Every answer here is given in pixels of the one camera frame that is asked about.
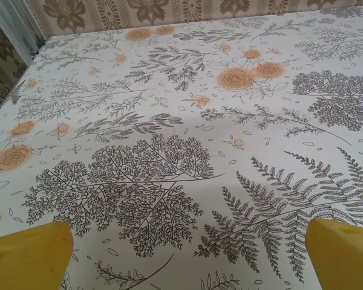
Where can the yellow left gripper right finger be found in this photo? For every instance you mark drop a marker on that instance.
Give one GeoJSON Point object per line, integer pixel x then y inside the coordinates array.
{"type": "Point", "coordinates": [345, 259]}

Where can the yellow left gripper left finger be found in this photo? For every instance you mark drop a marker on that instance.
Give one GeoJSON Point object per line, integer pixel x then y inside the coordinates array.
{"type": "Point", "coordinates": [27, 259]}

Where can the floral tablecloth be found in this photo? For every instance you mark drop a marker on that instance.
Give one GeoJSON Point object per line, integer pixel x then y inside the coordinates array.
{"type": "Point", "coordinates": [181, 121]}

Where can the aluminium frame post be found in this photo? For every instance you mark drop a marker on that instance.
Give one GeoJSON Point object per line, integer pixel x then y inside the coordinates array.
{"type": "Point", "coordinates": [15, 27]}

